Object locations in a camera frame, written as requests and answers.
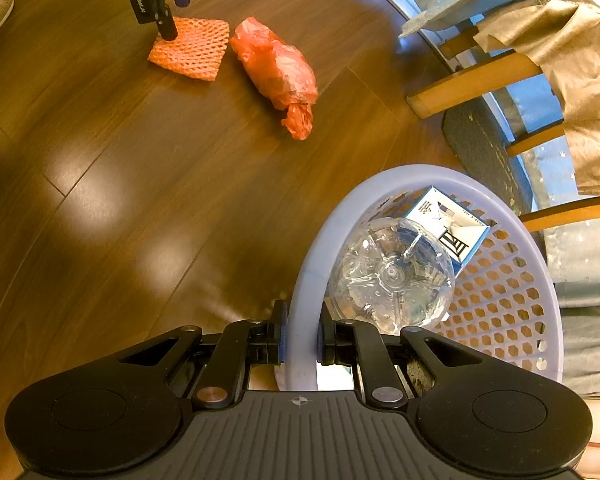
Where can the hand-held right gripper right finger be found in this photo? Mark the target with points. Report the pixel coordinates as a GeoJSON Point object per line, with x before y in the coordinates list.
{"type": "Point", "coordinates": [322, 335]}

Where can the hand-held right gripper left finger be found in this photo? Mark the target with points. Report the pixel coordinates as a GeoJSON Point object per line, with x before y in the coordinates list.
{"type": "Point", "coordinates": [281, 332]}

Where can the orange foam fruit net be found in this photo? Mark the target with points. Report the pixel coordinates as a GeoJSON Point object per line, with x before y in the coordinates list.
{"type": "Point", "coordinates": [195, 52]}

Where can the clear plastic bottle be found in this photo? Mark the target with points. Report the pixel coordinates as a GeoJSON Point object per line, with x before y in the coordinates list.
{"type": "Point", "coordinates": [390, 280]}

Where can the blue and white milk carton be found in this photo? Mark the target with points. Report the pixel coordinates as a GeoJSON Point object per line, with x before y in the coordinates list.
{"type": "Point", "coordinates": [465, 240]}

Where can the lavender plastic mesh wastebasket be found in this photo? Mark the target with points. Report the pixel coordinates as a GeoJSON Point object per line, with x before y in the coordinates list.
{"type": "Point", "coordinates": [505, 300]}

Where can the red plastic bag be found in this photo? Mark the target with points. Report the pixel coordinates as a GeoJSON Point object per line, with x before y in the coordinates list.
{"type": "Point", "coordinates": [275, 65]}

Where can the dark grey floor mat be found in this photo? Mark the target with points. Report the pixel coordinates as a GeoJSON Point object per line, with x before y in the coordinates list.
{"type": "Point", "coordinates": [480, 150]}

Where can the grey-blue frilled cloth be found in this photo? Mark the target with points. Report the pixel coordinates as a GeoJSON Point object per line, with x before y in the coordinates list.
{"type": "Point", "coordinates": [590, 350]}

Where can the wooden chair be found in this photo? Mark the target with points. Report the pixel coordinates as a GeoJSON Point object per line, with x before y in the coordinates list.
{"type": "Point", "coordinates": [470, 85]}

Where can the beige chair cover cloth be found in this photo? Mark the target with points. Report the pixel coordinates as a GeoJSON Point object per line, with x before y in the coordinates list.
{"type": "Point", "coordinates": [580, 60]}

